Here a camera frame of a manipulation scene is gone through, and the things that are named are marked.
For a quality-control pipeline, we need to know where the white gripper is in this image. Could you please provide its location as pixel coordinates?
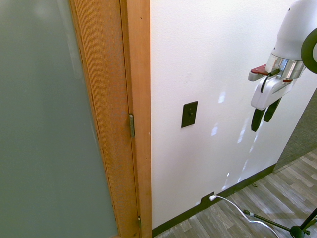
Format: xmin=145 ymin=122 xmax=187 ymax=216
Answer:
xmin=251 ymin=76 xmax=295 ymax=132

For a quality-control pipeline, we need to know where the dark baseboard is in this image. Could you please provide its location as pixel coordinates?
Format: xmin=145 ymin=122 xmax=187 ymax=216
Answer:
xmin=151 ymin=162 xmax=277 ymax=238

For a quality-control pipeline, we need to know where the wooden door with frosted glass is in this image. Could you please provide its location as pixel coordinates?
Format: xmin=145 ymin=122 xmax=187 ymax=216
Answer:
xmin=0 ymin=0 xmax=141 ymax=238

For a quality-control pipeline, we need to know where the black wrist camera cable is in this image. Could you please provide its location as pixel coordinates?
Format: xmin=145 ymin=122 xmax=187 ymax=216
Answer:
xmin=261 ymin=69 xmax=280 ymax=93

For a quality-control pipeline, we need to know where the red and silver wrist camera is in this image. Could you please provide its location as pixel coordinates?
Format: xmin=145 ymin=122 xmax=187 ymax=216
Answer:
xmin=248 ymin=63 xmax=269 ymax=82

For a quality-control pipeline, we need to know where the black wall light switch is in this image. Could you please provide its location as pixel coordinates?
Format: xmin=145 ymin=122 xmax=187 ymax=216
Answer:
xmin=181 ymin=100 xmax=199 ymax=128

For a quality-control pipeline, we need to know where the white power plug and cable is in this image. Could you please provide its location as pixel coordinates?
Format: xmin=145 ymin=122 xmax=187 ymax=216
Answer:
xmin=209 ymin=194 xmax=281 ymax=238

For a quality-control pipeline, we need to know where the black camera tripod stand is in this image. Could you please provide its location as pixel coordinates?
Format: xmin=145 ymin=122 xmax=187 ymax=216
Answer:
xmin=243 ymin=206 xmax=317 ymax=238

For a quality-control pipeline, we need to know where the wooden door frame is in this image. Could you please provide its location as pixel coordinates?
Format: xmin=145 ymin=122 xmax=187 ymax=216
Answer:
xmin=119 ymin=0 xmax=152 ymax=238

